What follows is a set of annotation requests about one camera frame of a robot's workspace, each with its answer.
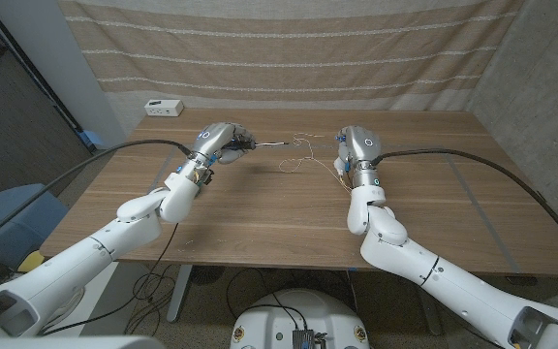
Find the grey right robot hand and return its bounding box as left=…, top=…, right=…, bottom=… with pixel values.
left=333, top=124, right=384, bottom=177

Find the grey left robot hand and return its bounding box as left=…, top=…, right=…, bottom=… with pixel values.
left=192, top=121, right=258, bottom=166

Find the white string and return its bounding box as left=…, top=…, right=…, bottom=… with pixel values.
left=277, top=133, right=357, bottom=195

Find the black handled screwdriver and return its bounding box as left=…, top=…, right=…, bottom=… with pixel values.
left=225, top=138, right=290, bottom=150

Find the white power strip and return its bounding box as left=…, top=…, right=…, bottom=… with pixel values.
left=143, top=99, right=185, bottom=118

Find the beige striped backdrop cloth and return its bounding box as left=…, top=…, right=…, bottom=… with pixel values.
left=57, top=0, right=525, bottom=111

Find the black round floor object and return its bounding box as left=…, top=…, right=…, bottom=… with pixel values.
left=191, top=265, right=226, bottom=286

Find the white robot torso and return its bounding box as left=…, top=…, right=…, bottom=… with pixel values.
left=230, top=288, right=371, bottom=349

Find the yellow floor pad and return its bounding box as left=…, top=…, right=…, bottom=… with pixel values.
left=16, top=250, right=46, bottom=272

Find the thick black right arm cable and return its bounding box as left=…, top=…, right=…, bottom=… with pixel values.
left=370, top=147, right=558, bottom=263

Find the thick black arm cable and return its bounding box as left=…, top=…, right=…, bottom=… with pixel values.
left=0, top=139, right=194, bottom=253
left=370, top=147, right=558, bottom=263

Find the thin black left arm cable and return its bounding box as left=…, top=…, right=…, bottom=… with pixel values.
left=41, top=222, right=179, bottom=336

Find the black door frame strip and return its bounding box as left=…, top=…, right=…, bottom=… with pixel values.
left=0, top=0, right=85, bottom=133

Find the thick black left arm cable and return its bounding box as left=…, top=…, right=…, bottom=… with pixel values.
left=0, top=139, right=194, bottom=253

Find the black torso cable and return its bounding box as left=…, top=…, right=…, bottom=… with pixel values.
left=225, top=266, right=309, bottom=333

